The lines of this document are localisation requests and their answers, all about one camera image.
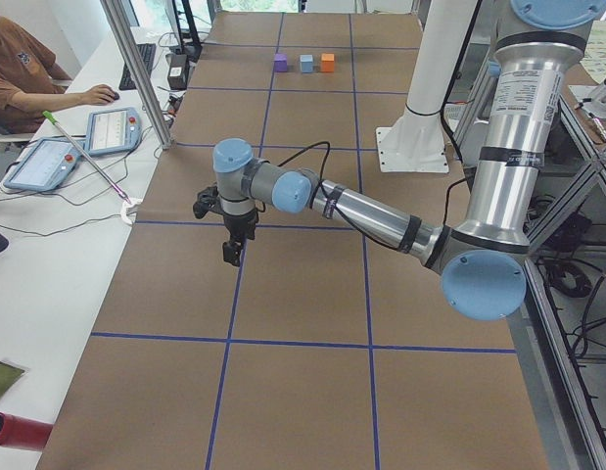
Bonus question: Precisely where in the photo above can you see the orange foam block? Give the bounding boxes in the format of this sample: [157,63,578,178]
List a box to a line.
[320,53,336,73]

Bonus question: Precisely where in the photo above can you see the blue teach pendant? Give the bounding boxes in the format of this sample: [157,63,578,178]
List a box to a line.
[84,107,142,157]
[3,138,80,192]

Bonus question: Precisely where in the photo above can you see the white camera pedestal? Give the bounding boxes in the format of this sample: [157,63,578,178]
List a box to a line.
[376,0,479,173]

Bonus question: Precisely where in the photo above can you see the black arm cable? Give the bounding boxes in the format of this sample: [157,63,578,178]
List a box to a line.
[262,141,475,252]

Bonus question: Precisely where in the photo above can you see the person in brown shirt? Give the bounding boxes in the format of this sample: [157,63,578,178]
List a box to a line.
[0,15,114,134]

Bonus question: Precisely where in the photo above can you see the black monitor stand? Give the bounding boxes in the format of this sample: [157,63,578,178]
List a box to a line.
[173,0,203,63]

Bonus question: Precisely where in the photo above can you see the purple foam block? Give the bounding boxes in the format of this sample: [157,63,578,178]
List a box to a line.
[273,53,289,73]

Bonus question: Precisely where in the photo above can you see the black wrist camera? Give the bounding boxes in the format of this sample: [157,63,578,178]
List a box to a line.
[193,184,222,219]

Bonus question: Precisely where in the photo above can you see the far blue teach pendant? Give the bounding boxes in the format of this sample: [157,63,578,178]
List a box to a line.
[84,107,142,157]

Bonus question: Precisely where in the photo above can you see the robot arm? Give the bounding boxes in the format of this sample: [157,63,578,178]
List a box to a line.
[193,1,606,320]

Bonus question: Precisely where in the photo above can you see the near blue teach pendant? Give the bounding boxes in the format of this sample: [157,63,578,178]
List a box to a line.
[3,138,80,192]

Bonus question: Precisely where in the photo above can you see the black power adapter box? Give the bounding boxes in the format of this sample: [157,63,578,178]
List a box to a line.
[167,54,189,90]

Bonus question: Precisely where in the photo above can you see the aluminium frame post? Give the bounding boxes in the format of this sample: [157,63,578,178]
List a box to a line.
[100,0,172,150]

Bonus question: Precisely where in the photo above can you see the black keyboard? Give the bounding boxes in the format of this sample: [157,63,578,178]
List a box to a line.
[118,43,158,92]

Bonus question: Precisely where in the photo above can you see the light blue foam block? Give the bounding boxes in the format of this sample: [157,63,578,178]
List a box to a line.
[300,54,314,73]

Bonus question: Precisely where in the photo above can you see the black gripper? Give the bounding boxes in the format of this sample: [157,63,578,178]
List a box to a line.
[222,212,257,267]

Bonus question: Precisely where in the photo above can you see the green notebook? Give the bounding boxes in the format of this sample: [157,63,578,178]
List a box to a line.
[0,361,24,398]

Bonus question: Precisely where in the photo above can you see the metal reacher grabber tool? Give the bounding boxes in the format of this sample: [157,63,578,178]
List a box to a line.
[42,111,142,225]

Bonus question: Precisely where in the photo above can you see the red cylinder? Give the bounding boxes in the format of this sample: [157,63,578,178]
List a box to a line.
[0,412,53,451]

